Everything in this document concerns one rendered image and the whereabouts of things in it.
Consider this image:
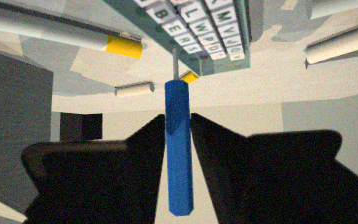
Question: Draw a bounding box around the blue stylus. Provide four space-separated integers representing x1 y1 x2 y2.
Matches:
164 48 194 217

